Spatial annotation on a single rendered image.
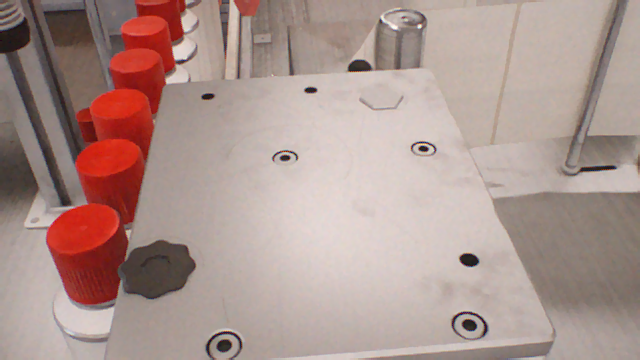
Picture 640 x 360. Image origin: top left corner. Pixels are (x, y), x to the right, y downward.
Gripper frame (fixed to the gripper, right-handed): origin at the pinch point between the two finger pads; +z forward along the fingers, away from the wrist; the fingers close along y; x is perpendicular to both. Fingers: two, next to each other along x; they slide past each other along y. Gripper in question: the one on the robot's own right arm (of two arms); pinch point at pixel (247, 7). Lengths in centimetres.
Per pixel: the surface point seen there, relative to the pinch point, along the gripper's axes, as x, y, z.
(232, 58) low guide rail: 2.8, 8.7, 10.2
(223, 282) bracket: 0, -48, -13
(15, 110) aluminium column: 22.6, -8.3, 5.3
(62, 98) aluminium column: 19.0, -5.6, 5.9
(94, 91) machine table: 23.4, 17.8, 18.7
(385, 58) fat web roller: -10.9, -17.0, -2.4
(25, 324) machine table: 21.8, -23.4, 18.4
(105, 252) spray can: 5.7, -40.4, -6.6
